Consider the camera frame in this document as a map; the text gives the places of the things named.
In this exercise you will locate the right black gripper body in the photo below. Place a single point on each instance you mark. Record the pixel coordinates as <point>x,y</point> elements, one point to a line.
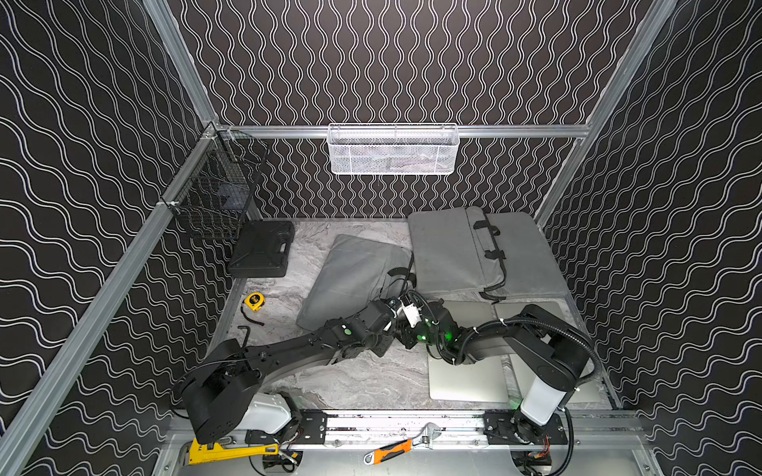
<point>414,332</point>

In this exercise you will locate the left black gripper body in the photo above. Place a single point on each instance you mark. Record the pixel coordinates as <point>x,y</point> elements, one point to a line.
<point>386,315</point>

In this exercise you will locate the grey laptop bag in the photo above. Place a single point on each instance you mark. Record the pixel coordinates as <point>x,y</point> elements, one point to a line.
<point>356,272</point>
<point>457,250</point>
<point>516,258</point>

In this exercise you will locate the silver laptop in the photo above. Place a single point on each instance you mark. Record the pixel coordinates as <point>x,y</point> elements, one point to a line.
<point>481,382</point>
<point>590,395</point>

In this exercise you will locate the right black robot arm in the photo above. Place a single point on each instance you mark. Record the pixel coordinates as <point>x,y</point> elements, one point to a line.
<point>559,355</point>

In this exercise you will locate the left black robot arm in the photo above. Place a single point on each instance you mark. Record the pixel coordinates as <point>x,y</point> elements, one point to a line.
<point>217,393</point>

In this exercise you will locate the orange adjustable wrench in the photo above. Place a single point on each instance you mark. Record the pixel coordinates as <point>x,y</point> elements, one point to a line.
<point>424,439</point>

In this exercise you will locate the yellow tape measure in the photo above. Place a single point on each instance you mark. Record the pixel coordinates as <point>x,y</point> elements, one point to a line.
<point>254,302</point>

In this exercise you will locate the black hex key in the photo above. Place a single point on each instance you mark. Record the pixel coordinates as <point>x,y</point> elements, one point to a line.
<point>246,332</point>

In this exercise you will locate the black plastic tool case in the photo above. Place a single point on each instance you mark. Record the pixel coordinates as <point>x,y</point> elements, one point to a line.
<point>262,250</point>

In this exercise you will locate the yellow pipe wrench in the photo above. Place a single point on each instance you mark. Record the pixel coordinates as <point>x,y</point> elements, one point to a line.
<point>215,452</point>

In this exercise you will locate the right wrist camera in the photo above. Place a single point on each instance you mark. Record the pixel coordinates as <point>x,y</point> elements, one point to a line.
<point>412,314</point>

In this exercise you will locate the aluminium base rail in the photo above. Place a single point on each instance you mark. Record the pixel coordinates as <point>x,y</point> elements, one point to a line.
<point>474,429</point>

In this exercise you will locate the white wire mesh basket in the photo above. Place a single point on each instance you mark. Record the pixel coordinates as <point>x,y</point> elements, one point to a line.
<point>386,149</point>

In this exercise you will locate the black wire basket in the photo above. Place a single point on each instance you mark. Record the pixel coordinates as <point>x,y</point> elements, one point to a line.
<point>216,200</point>

